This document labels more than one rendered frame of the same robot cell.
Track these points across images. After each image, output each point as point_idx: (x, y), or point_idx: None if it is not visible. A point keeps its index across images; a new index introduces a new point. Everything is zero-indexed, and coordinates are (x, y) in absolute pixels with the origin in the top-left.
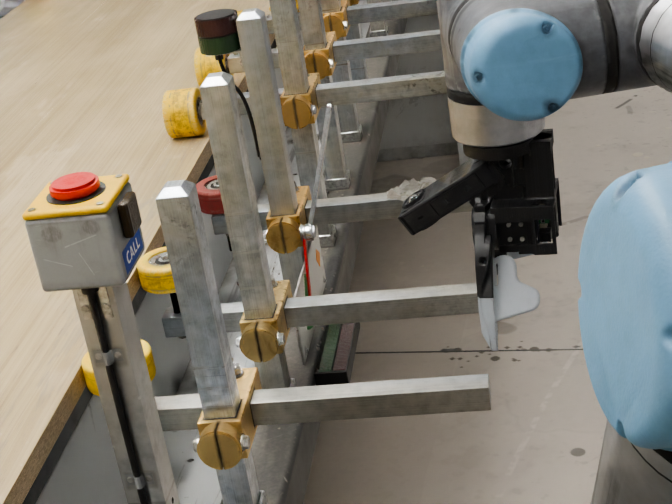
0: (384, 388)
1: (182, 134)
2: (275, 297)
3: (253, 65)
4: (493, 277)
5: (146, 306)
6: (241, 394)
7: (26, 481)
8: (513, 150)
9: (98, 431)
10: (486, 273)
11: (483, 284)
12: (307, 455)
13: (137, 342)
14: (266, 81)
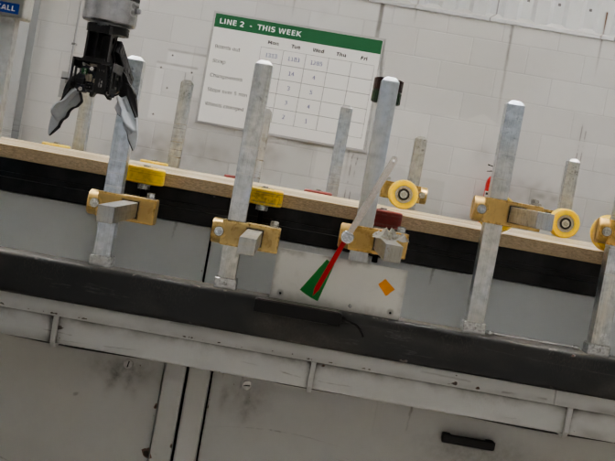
0: (116, 203)
1: (481, 223)
2: (255, 224)
3: (375, 112)
4: (66, 95)
5: (302, 250)
6: (126, 195)
7: (50, 159)
8: (87, 25)
9: (175, 241)
10: (65, 91)
11: (62, 96)
12: (188, 308)
13: (4, 54)
14: (373, 123)
